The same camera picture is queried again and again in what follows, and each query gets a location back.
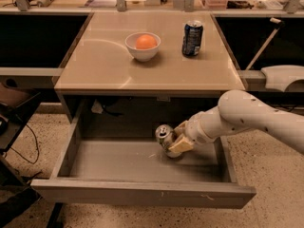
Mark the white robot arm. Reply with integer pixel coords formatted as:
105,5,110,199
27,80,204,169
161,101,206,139
168,90,304,154

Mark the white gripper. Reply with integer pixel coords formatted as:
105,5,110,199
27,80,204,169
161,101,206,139
169,111,219,153

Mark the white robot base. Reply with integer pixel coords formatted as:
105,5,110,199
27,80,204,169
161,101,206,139
261,65,304,92

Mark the orange fruit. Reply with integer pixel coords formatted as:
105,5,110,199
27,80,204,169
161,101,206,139
136,34,157,49

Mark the blue soda can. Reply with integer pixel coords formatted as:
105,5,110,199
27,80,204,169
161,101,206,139
181,20,203,57

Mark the white bowl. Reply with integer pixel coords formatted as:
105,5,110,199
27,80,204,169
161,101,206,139
124,32,161,62

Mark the green white 7up can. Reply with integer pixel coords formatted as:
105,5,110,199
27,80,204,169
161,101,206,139
155,124,181,159

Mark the black cable on floor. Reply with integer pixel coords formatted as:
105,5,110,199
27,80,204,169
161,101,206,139
10,123,41,165

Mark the white paper tag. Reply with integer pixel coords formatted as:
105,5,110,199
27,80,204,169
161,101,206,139
91,100,103,114

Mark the open grey top drawer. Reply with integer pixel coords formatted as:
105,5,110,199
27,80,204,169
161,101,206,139
32,98,256,208

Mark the black office chair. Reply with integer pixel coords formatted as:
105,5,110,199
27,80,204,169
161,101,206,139
0,83,44,228

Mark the white stick with black tip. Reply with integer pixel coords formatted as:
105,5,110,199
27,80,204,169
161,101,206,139
246,17,284,70

